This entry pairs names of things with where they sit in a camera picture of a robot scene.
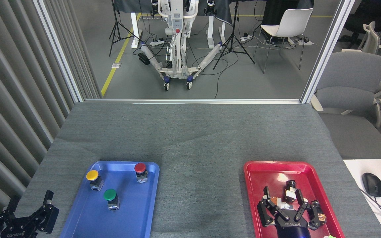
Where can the yellow push button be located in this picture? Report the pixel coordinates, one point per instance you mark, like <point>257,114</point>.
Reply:
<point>93,176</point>

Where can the black power adapter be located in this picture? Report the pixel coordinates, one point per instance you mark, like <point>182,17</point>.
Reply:
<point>144,59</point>

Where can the white orange switch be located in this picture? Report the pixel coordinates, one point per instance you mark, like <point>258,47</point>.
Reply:
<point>281,202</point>

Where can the black tripod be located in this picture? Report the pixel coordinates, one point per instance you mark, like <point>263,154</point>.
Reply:
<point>232,39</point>
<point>115,29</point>

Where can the black knob switch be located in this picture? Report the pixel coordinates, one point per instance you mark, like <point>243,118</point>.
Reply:
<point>290,191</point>

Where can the white side desk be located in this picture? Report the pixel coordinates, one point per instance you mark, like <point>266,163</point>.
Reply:
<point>356,168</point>

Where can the grey office chair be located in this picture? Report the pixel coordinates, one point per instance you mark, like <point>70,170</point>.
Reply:
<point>352,72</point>

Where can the silver frame rail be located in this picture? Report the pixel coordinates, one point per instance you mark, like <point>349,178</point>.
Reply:
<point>190,100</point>

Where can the desk with black cloth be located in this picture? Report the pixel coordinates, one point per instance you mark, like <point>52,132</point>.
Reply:
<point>220,10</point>

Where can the white power strip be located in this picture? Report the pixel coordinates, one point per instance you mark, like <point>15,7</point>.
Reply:
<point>246,38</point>
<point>304,42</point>
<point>156,42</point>

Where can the red plastic tray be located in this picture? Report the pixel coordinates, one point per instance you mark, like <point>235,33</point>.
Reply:
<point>263,175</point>

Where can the silver frame post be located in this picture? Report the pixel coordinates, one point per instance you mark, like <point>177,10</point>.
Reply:
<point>58,49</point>
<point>326,49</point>

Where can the white wheeled stand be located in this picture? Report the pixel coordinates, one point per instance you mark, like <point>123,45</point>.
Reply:
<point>176,19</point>

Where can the grey table cloth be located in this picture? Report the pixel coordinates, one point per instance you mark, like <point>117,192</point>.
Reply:
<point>190,138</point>

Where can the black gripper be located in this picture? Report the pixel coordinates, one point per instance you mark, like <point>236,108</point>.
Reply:
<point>293,229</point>
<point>18,228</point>

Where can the white office chair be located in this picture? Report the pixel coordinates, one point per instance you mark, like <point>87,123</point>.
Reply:
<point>371,38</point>

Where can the blue plastic tray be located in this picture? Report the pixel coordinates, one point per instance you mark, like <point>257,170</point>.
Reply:
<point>131,211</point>

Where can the black computer mouse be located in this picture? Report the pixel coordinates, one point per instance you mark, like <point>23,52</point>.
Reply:
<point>372,184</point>

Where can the black switch orange base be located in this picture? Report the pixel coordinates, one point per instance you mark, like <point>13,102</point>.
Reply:
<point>319,210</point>

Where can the white plastic chair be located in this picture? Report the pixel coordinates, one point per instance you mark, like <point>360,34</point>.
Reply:
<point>291,23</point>

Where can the green push button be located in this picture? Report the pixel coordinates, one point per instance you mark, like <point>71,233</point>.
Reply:
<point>111,195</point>

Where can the red push button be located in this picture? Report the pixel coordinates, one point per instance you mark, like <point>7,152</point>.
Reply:
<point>140,168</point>

